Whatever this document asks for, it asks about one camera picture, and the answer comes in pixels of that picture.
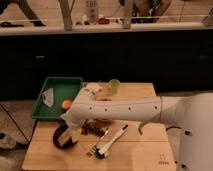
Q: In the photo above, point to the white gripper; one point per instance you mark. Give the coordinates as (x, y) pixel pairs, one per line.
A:
(72, 134)

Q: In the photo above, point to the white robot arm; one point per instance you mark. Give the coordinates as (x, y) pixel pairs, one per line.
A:
(193, 114)

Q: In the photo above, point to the dark purple bowl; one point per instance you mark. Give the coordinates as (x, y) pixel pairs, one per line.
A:
(57, 137)

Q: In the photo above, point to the brown crumbly food pile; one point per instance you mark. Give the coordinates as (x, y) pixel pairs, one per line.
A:
(92, 128)

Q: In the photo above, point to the silver fork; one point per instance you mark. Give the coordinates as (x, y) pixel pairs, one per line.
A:
(94, 147)

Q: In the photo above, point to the wooden board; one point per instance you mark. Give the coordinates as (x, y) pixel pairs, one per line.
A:
(150, 151)

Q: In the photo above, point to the orange ball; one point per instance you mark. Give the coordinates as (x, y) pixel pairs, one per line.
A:
(66, 104)

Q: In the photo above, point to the white crumpled paper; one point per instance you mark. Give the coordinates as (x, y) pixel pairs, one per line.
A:
(48, 97)

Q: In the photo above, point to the green plastic tray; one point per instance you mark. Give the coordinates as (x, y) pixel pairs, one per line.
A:
(65, 88)

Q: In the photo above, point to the green plastic cup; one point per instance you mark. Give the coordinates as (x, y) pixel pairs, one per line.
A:
(114, 85)

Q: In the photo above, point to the red object on counter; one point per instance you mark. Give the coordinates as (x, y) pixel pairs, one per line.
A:
(103, 21)

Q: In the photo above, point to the white bottle on counter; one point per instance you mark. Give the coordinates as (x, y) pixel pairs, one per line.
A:
(92, 10)

